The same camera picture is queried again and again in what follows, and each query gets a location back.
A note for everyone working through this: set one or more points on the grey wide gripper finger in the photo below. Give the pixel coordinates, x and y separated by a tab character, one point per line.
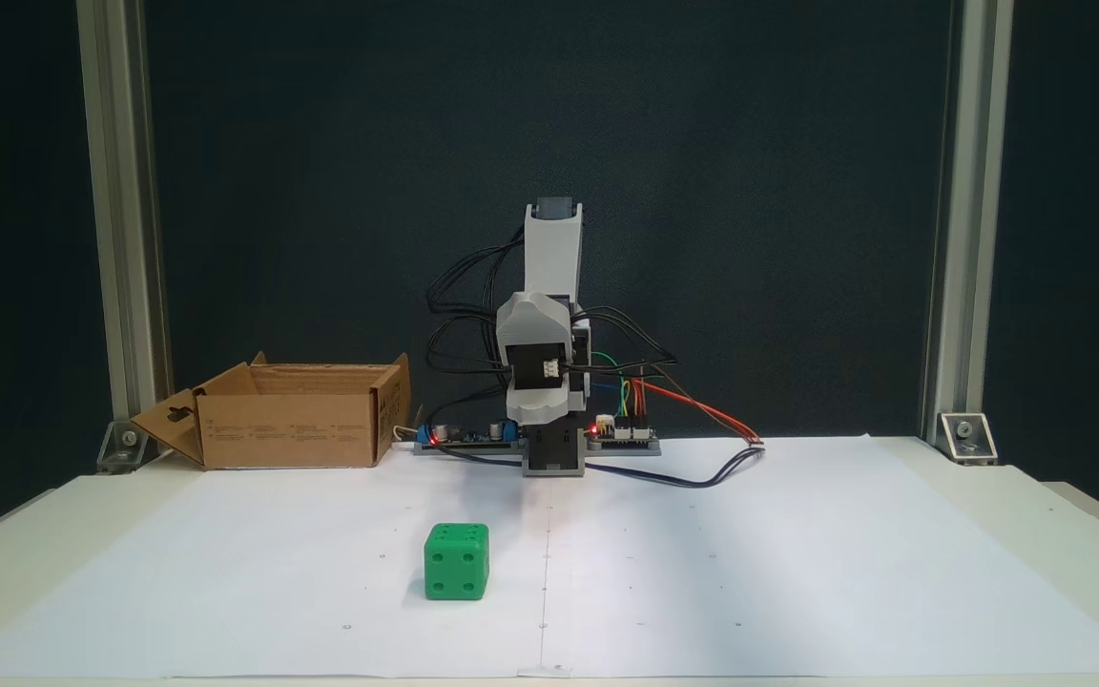
535	320

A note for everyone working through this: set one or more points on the green die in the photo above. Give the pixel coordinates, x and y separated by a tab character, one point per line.
454	568

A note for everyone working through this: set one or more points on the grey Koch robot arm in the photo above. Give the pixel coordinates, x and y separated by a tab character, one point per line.
554	258

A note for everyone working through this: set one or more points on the motor driver circuit board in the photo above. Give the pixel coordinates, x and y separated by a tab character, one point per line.
621	434

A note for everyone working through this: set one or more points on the brown cardboard box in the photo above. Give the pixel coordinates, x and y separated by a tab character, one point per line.
292	439

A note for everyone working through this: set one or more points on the metal corner bracket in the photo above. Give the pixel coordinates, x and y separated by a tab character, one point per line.
125	448
967	437

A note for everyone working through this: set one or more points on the aluminium frame post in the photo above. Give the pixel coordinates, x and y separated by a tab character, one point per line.
120	191
974	191

